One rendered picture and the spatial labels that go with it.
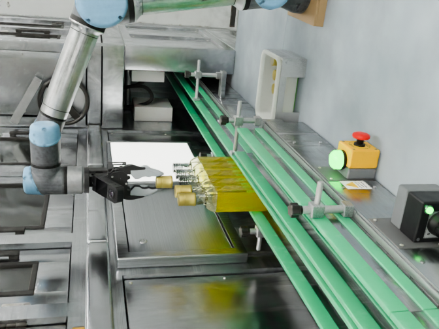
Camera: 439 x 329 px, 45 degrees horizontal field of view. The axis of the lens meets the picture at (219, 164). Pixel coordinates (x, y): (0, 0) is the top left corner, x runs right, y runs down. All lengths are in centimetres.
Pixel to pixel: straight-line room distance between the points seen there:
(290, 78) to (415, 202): 77
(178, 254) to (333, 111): 56
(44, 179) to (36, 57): 101
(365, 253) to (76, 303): 65
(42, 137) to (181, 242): 45
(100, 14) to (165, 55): 108
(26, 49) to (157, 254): 125
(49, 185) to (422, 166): 90
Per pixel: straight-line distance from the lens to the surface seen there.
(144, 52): 235
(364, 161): 122
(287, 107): 166
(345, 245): 98
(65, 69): 149
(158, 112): 254
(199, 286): 133
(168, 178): 146
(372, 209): 109
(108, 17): 131
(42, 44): 234
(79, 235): 152
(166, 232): 149
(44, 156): 142
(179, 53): 237
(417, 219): 98
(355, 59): 137
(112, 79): 236
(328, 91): 149
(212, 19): 521
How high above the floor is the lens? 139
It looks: 14 degrees down
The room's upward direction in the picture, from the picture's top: 90 degrees counter-clockwise
